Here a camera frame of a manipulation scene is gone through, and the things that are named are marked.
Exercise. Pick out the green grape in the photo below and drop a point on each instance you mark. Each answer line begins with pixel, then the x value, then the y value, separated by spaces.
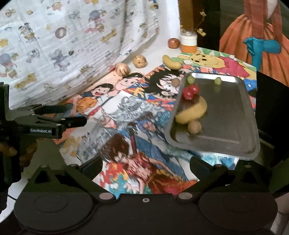
pixel 217 80
pixel 190 79

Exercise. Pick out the straight yellow banana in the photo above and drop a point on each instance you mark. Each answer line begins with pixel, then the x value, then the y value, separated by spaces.
pixel 192 112

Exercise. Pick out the striped yellow pepino melon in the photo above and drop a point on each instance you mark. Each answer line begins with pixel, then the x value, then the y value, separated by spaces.
pixel 122 69
pixel 140 61

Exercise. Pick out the dark wooden door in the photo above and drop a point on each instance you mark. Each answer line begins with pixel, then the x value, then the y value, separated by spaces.
pixel 211 27

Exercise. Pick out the white and orange jar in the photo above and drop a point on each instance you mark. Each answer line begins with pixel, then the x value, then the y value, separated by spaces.
pixel 188 43

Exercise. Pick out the brown wooden door jamb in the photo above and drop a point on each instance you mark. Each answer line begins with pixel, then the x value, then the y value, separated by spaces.
pixel 187 13

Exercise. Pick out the yellow flower twig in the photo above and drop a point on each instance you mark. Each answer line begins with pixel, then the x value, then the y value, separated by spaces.
pixel 200 31

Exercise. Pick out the red cherry tomato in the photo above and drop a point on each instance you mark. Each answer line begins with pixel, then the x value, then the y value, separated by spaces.
pixel 194 88
pixel 187 94

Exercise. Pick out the person's left hand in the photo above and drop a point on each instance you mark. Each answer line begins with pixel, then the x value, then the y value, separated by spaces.
pixel 29 153

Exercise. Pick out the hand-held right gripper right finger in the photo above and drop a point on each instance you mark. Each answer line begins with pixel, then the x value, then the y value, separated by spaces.
pixel 201 168

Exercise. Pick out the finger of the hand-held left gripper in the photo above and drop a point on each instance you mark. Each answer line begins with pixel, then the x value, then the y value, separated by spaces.
pixel 50 109
pixel 75 122

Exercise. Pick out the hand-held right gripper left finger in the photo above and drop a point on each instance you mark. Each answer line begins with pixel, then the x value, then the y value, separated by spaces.
pixel 91 167

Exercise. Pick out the wall poster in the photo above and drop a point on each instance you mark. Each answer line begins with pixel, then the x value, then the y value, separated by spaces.
pixel 259 52

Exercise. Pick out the curved yellow banana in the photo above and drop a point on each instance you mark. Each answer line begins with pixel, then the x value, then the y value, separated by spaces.
pixel 171 63

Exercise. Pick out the round brown fruit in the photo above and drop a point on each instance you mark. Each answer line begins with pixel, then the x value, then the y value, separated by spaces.
pixel 194 127
pixel 176 81

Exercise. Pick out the red apple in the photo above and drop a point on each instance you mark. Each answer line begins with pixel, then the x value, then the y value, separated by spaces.
pixel 173 43

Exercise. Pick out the metal baking tray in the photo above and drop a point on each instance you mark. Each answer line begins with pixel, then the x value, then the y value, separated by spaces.
pixel 225 117

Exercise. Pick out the cartoon printed tablecloth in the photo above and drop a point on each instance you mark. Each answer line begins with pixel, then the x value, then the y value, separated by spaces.
pixel 135 135

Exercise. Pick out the white printed blanket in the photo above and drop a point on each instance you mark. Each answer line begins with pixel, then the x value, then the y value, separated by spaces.
pixel 67 45

